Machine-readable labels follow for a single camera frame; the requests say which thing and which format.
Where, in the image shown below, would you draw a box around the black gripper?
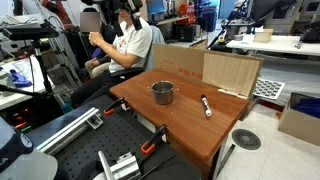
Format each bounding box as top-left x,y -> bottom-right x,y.
99,0 -> 143,38

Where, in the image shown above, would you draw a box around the black white marker pen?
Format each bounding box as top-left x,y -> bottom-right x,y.
200,94 -> 213,118

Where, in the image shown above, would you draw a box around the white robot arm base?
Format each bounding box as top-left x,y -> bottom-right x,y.
0,115 -> 60,180

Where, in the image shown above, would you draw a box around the silver metal pot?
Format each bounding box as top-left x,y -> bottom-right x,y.
147,80 -> 179,106

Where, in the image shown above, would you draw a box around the person in white shirt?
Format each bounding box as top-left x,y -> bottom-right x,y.
70,9 -> 154,108

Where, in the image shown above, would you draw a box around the grey office chair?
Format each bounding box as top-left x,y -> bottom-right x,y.
105,25 -> 166,80

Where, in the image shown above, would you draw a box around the person in black clothes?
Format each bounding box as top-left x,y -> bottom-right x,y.
79,7 -> 118,78

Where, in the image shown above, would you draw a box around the red cola box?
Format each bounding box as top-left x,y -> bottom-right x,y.
177,3 -> 198,25

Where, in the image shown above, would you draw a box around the silver step ladder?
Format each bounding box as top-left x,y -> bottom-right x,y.
42,32 -> 83,88

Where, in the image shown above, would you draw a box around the blue storage bin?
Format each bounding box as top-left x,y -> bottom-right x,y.
196,7 -> 218,33

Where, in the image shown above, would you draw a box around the orange black bar clamp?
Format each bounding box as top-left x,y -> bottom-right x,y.
139,124 -> 168,155
103,97 -> 130,116

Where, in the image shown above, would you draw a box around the black tripod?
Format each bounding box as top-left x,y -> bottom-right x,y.
0,39 -> 64,101

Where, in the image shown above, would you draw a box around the brown cardboard panel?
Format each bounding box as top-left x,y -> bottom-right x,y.
151,43 -> 265,100

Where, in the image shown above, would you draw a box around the black perforated breadboard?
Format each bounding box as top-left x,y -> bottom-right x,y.
24,94 -> 202,180

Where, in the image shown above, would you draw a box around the blue plastic object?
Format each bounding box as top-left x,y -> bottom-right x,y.
9,68 -> 33,89

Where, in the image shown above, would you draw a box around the white side table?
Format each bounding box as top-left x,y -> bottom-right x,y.
0,55 -> 56,112

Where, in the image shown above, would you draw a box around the black controller box with lights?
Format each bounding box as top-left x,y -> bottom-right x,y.
0,95 -> 65,135

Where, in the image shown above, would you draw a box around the small wooden box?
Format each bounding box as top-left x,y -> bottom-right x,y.
253,28 -> 275,44

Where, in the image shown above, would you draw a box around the white work table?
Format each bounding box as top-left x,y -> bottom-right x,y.
226,33 -> 320,57

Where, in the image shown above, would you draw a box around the dotted calibration board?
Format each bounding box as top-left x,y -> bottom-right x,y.
253,77 -> 286,101

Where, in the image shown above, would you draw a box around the round floor drain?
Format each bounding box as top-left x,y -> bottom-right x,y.
231,128 -> 262,151

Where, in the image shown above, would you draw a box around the black table leg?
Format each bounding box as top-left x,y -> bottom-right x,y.
199,143 -> 236,180

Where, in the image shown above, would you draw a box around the cardboard box with blue items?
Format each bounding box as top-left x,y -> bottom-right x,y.
277,92 -> 320,147

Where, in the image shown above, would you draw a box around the blue items in box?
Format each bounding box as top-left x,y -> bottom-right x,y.
291,96 -> 320,119

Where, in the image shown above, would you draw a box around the black camera on tripod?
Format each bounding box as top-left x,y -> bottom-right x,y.
0,22 -> 60,42

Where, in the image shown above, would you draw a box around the long aluminium profile rail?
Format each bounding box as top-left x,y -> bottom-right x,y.
35,106 -> 105,157

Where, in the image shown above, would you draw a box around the aluminium profile rail with bracket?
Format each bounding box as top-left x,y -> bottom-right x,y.
97,149 -> 142,180

